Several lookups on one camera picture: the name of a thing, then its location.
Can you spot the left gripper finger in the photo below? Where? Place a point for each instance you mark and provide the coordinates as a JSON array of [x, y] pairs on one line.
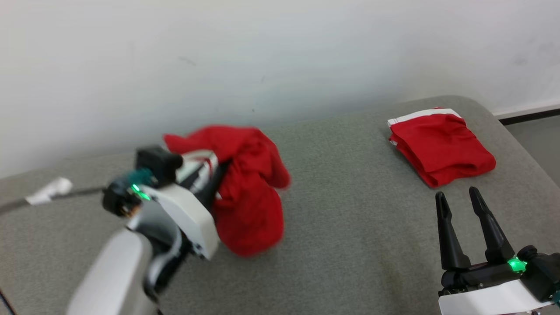
[[214, 183]]

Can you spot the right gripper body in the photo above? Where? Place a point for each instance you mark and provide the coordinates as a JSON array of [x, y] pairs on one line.
[[485, 293]]

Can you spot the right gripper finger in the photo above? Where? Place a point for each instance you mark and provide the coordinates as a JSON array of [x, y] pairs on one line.
[[492, 227], [450, 236]]

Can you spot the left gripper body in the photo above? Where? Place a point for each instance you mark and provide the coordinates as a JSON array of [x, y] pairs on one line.
[[192, 218]]

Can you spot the red basketball jersey number 23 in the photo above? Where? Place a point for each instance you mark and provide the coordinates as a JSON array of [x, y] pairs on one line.
[[249, 192]]

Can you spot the red shorts with white stripe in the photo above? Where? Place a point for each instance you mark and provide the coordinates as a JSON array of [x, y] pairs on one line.
[[442, 148]]

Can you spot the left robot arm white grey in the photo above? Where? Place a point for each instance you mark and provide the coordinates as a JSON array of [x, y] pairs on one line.
[[122, 271]]

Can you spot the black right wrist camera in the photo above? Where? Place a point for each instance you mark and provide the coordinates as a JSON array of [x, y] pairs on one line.
[[540, 269]]

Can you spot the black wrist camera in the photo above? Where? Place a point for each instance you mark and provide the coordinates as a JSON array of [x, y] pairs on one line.
[[153, 168], [540, 269]]

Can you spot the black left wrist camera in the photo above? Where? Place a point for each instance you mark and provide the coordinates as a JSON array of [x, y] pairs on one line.
[[153, 168]]

